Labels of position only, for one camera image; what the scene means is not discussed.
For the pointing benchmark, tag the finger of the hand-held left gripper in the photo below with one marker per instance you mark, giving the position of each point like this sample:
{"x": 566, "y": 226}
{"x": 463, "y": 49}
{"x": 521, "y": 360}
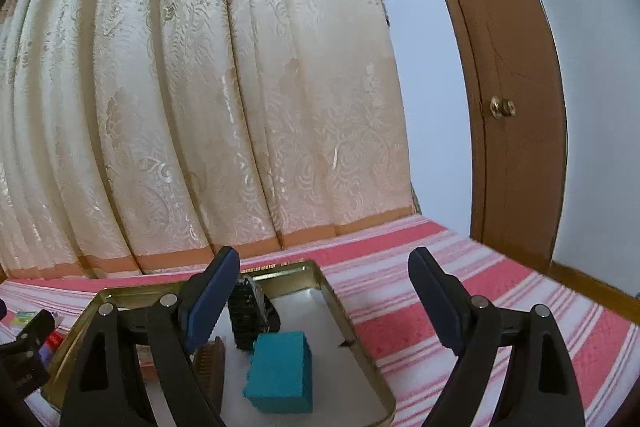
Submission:
{"x": 36, "y": 328}

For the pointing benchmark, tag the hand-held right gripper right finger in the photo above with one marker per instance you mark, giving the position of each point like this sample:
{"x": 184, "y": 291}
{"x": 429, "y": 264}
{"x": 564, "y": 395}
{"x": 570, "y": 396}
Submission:
{"x": 437, "y": 307}

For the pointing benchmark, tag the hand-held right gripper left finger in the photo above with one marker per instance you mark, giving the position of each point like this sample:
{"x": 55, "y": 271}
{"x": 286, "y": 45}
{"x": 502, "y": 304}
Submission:
{"x": 207, "y": 307}

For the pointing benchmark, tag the brown ridged block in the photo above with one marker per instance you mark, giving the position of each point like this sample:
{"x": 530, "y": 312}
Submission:
{"x": 210, "y": 369}

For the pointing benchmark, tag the teal building block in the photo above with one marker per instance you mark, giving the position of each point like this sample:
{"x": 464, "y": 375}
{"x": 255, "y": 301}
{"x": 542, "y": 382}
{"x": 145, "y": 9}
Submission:
{"x": 280, "y": 372}

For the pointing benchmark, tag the gold metal tin box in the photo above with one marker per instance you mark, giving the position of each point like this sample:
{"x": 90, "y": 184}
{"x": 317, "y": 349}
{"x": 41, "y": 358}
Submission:
{"x": 345, "y": 357}

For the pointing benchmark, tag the clear plastic packet green label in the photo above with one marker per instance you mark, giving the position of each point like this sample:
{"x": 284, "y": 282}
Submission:
{"x": 22, "y": 318}

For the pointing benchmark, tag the red building block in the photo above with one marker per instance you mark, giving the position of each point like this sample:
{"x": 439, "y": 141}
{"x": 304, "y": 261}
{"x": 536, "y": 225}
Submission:
{"x": 54, "y": 342}

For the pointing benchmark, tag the purple building block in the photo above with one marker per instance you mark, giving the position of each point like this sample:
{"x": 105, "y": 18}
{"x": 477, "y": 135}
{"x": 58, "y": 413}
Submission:
{"x": 46, "y": 359}

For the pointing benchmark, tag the pink striped bedsheet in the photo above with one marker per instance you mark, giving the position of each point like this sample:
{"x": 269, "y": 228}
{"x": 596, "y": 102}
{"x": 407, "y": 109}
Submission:
{"x": 525, "y": 307}

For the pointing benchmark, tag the brown wooden baseboard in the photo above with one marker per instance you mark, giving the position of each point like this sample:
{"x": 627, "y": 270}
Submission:
{"x": 595, "y": 289}

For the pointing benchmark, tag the brass door knob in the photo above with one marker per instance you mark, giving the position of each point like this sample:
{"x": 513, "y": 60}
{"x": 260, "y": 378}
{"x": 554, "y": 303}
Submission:
{"x": 501, "y": 107}

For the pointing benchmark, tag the brown wooden door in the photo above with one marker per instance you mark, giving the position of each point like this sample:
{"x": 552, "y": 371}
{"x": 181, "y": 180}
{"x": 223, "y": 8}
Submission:
{"x": 510, "y": 107}

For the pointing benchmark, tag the cream floral curtain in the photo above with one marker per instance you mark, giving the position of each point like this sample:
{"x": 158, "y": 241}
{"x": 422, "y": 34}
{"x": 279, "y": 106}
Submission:
{"x": 225, "y": 82}

